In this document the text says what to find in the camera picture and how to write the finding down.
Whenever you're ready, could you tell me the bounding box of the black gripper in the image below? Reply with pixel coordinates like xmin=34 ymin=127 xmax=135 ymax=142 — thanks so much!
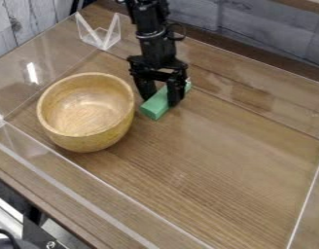
xmin=127 ymin=28 xmax=189 ymax=107

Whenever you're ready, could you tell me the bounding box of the green rectangular block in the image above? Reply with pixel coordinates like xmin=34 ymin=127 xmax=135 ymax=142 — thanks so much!
xmin=139 ymin=79 xmax=194 ymax=122

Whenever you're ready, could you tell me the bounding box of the round wooden bowl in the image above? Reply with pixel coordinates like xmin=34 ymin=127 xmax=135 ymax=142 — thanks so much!
xmin=36 ymin=72 xmax=135 ymax=153

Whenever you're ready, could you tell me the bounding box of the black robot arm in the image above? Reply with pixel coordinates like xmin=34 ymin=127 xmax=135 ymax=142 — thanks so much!
xmin=115 ymin=0 xmax=189 ymax=107

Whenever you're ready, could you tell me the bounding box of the clear acrylic corner bracket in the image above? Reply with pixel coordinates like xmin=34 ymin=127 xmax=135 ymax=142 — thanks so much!
xmin=75 ymin=13 xmax=121 ymax=51

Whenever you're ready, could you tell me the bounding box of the black metal bracket with bolt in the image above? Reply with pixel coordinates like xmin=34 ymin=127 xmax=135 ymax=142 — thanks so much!
xmin=23 ymin=217 xmax=70 ymax=249

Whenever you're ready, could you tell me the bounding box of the black cable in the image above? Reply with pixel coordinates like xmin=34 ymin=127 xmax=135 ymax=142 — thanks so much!
xmin=0 ymin=227 xmax=23 ymax=249

